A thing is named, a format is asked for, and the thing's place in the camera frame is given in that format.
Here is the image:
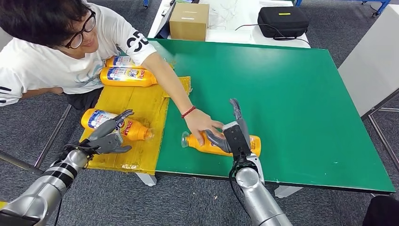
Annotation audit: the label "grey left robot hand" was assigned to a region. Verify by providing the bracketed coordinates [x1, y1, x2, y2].
[78, 109, 135, 155]

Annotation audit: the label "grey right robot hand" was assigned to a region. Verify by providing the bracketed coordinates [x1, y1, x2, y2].
[205, 98, 243, 154]

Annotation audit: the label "person's left hand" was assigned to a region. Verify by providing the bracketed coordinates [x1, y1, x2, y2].
[184, 108, 225, 146]

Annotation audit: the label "orange detergent bottle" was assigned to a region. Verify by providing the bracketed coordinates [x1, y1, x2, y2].
[181, 131, 262, 158]
[99, 66, 159, 88]
[80, 108, 155, 142]
[105, 55, 147, 70]

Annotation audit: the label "yellow taped cardboard mat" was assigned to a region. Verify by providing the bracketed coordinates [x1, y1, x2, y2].
[79, 76, 192, 175]

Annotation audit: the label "white table foot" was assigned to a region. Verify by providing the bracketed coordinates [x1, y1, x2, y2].
[274, 186, 303, 198]
[136, 173, 157, 187]

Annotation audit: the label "steel side table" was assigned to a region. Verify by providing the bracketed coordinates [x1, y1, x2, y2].
[0, 28, 75, 175]

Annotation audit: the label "brown cardboard box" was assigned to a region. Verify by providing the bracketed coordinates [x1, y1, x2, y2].
[169, 2, 210, 42]

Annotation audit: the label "person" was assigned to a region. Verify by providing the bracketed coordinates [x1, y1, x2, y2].
[0, 0, 225, 147]

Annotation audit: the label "black eyeglasses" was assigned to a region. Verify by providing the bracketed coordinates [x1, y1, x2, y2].
[64, 9, 96, 50]

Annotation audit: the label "white background table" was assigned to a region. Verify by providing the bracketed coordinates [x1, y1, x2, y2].
[147, 0, 311, 48]

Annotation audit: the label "black object on floor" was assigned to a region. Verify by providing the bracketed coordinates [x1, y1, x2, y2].
[361, 194, 399, 226]

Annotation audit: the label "red bead bracelet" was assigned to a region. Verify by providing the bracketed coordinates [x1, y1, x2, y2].
[181, 106, 197, 119]

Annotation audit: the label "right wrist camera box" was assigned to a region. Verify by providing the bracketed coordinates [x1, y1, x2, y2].
[222, 121, 252, 157]

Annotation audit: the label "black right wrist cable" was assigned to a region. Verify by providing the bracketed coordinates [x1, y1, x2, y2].
[228, 156, 250, 213]

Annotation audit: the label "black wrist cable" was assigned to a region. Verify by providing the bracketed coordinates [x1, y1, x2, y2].
[53, 196, 64, 226]
[228, 156, 250, 213]

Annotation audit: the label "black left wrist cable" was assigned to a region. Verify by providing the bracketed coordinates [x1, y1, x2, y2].
[53, 196, 64, 226]

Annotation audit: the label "black power cable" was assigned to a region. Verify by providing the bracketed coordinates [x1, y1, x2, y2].
[234, 23, 311, 45]

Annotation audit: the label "black case with cable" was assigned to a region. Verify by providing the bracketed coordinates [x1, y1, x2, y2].
[257, 6, 310, 39]

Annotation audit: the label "grey table with metal frame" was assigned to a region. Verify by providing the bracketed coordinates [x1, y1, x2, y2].
[337, 3, 399, 172]

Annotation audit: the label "blue metal cart frame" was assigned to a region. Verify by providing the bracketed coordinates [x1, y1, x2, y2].
[361, 0, 392, 18]

